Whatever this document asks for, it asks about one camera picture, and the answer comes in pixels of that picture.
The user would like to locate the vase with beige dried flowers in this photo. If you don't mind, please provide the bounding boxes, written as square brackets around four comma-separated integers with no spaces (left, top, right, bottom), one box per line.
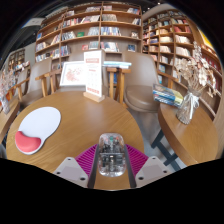
[173,41,218,125]

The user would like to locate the white mouse pad red rest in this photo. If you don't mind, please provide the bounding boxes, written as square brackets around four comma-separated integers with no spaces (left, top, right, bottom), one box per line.
[14,106,62,156]

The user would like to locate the small distant wooden bookshelf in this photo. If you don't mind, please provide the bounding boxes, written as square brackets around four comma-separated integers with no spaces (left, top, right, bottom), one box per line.
[7,48,27,73]

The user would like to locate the white framed floral picture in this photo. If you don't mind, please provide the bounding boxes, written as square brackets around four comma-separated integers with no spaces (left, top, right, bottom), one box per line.
[59,60,88,88]

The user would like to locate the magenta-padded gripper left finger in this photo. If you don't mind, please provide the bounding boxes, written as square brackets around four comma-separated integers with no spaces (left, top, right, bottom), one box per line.
[53,143,101,190]

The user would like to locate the curved wooden bookshelf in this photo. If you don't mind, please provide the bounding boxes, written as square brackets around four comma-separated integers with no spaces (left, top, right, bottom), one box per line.
[141,9,223,121]

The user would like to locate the colourful book stack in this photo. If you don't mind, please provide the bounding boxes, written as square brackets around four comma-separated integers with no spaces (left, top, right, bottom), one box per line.
[152,83,185,108]

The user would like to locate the wide wooden bookshelf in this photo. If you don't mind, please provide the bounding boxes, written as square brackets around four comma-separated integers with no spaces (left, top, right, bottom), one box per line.
[34,3,144,64]

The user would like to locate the white red table sign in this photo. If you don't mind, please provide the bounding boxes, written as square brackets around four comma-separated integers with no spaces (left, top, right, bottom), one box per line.
[82,49,107,103]

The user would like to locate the transparent computer mouse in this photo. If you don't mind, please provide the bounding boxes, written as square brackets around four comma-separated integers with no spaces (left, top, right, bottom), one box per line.
[97,132,127,178]

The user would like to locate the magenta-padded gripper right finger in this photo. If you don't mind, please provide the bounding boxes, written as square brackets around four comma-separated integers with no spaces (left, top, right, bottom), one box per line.
[124,143,173,189]

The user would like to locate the round wooden side table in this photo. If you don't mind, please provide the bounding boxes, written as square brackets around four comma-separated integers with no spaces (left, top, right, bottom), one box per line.
[151,102,214,168]
[0,98,21,144]

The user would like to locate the pale flat book stack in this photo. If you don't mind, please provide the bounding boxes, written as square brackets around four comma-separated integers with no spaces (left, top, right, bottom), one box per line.
[102,60,133,70]

